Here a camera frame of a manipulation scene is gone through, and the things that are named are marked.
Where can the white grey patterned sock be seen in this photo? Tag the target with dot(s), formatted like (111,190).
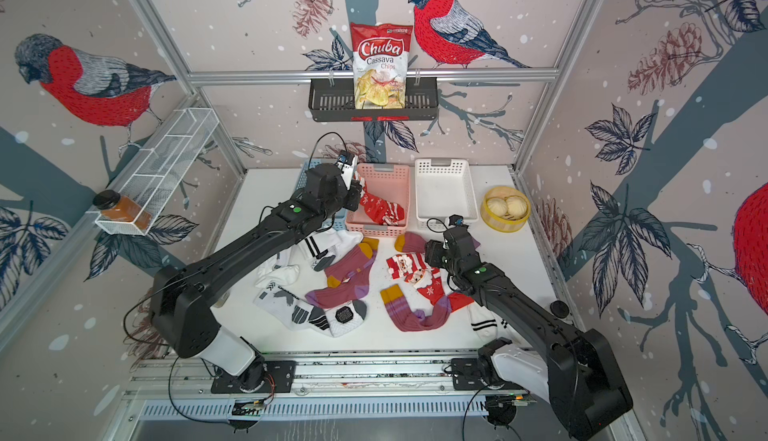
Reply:
(297,314)

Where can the clear acrylic wall shelf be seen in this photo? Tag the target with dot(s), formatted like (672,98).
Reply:
(159,167)

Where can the purple yellow sock left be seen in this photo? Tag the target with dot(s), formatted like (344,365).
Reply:
(349,279)

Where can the yellow bowl with buns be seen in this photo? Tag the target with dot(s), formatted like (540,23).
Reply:
(505,209)

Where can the white black-striped sock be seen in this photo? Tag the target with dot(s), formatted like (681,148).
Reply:
(325,248)
(487,325)

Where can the white black-striped sock right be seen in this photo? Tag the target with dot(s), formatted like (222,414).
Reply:
(487,325)

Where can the red santa pattern sock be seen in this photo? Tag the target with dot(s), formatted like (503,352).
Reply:
(413,270)

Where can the white plastic basket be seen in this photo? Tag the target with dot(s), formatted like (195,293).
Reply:
(444,187)

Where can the pink plastic basket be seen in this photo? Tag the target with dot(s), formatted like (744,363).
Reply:
(391,182)

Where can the black wall-mounted wire basket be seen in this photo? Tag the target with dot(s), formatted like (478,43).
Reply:
(333,101)

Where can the red white striped sock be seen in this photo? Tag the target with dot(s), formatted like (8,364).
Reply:
(392,214)

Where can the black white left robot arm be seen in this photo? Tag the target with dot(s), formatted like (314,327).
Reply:
(180,306)

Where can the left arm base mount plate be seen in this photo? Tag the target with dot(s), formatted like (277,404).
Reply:
(267,378)

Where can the red Chuba cassava chips bag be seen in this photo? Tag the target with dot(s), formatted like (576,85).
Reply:
(380,64)

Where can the blue plastic basket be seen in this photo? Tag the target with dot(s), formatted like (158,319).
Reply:
(331,220)

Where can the orange spice jar black lid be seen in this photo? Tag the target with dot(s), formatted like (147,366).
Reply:
(117,207)

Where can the black round knob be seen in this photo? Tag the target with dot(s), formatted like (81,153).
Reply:
(560,309)

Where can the white black-striped sock top left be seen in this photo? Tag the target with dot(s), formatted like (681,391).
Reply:
(325,248)

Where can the red snowflake sock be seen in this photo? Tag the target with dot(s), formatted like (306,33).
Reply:
(372,206)

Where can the purple yellow sock bottom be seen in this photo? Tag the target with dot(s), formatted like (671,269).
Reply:
(406,319)

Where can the purple yellow sock top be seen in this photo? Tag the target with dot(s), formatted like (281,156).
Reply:
(411,242)

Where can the purple yellow sock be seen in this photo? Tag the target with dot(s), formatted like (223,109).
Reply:
(349,279)
(411,242)
(406,319)

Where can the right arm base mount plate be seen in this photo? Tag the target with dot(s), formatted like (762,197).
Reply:
(465,375)

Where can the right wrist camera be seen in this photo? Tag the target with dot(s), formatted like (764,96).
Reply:
(455,220)

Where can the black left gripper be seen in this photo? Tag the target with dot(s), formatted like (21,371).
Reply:
(355,191)

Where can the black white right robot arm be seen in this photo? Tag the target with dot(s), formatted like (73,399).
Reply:
(584,384)

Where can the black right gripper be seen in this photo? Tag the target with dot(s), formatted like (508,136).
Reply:
(433,251)

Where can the small white sock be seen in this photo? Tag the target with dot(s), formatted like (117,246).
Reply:
(281,276)

